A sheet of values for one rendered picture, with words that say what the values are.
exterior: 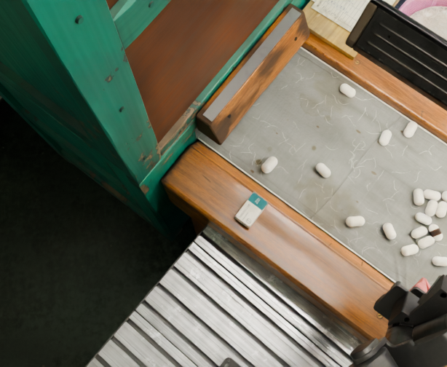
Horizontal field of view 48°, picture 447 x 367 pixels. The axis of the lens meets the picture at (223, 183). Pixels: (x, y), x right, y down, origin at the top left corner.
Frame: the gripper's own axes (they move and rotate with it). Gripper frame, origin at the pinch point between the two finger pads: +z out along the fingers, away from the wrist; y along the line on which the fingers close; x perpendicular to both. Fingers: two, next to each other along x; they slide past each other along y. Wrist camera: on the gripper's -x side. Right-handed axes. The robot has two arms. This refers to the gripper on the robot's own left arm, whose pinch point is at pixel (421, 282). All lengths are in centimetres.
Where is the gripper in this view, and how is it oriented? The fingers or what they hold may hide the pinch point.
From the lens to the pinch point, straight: 91.5
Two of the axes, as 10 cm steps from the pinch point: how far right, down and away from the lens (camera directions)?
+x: -3.9, 6.9, 6.0
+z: 4.6, -4.2, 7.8
